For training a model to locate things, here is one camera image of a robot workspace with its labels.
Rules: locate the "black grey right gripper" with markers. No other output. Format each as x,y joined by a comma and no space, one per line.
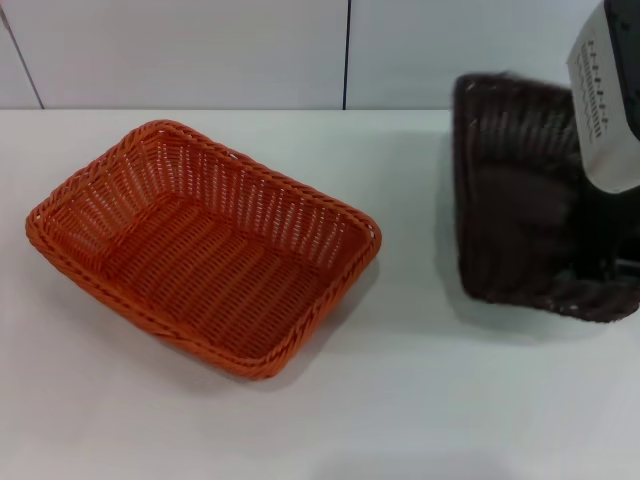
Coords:
617,150

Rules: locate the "dark brown woven plastic basket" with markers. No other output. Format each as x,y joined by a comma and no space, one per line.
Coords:
515,210

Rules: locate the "orange woven plastic basket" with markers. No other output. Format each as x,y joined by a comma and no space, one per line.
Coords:
210,270

